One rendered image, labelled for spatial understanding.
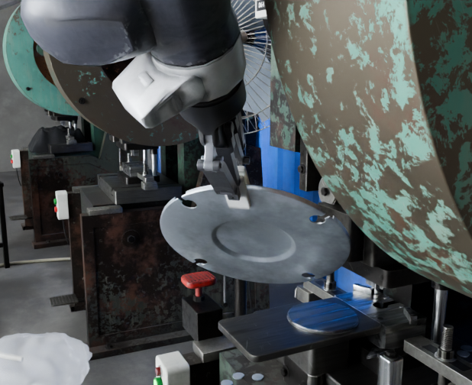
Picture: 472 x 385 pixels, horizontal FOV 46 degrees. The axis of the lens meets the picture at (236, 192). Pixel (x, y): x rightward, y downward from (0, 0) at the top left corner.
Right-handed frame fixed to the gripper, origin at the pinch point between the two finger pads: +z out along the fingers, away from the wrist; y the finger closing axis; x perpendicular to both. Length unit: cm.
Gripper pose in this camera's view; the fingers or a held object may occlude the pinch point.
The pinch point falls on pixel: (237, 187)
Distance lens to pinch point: 73.0
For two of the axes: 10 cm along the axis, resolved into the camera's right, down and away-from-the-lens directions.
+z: 1.6, 5.5, 8.2
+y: 1.6, -8.4, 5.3
